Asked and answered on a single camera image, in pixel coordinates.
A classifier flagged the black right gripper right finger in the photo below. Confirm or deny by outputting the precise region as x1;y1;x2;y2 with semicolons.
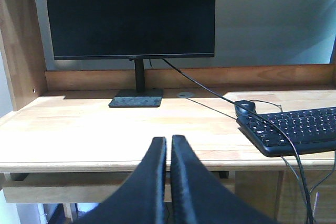
171;135;275;223

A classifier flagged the black monitor cable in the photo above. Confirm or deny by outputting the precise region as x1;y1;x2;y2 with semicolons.
161;58;316;224

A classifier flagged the black computer monitor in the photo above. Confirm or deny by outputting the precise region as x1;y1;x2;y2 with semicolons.
46;0;215;108

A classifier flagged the black computer mouse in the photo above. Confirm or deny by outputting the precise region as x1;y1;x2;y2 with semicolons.
234;100;256;117

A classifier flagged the wooden desk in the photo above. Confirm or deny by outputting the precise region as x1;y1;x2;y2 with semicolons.
1;0;335;223

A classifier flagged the black computer keyboard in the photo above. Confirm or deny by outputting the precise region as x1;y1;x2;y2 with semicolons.
237;107;335;157

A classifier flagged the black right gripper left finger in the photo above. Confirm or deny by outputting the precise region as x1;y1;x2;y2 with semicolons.
74;137;166;223

